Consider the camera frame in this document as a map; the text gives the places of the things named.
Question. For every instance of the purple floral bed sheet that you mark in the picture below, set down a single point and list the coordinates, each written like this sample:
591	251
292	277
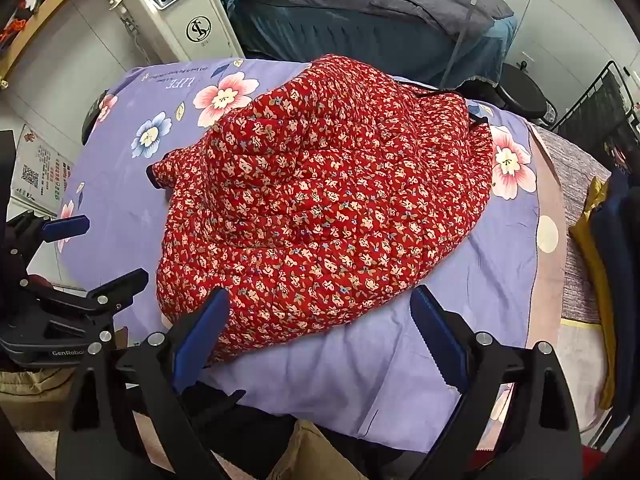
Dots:
115	180

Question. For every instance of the black round stool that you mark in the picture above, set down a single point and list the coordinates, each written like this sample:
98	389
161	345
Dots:
520	90

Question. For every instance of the white floor-standing machine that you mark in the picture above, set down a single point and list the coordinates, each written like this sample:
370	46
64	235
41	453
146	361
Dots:
200	25

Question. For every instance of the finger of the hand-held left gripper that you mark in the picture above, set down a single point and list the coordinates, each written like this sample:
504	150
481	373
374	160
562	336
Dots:
117	287
65	227

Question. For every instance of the wall poster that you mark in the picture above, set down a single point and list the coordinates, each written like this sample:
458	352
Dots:
40	170

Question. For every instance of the clear acrylic pole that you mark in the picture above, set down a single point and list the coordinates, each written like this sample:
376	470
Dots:
470	15

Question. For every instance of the dark cloth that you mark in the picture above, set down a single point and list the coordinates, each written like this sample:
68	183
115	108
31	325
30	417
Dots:
250	420

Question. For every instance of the mauve textured blanket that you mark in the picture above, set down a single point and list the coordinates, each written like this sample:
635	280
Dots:
575	170

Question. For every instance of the pile of blue dark clothes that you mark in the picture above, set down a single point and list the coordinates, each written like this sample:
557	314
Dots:
300	35

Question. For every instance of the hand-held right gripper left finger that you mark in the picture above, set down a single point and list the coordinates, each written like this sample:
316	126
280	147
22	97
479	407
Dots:
200	341

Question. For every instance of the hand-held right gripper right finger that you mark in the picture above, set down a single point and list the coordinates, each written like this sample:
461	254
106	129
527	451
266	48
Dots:
440	341

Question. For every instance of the beige bag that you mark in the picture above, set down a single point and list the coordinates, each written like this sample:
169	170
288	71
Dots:
30	395

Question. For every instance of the red floral padded jacket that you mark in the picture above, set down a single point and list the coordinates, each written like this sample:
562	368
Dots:
320	185

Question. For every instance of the wooden wall shelf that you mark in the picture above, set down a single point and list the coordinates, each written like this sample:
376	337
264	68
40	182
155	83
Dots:
45	15

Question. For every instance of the navy cloth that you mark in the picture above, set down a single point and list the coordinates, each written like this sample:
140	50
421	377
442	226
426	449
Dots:
620	260

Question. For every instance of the yellow cloth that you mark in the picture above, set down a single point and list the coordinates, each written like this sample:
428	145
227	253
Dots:
585	225

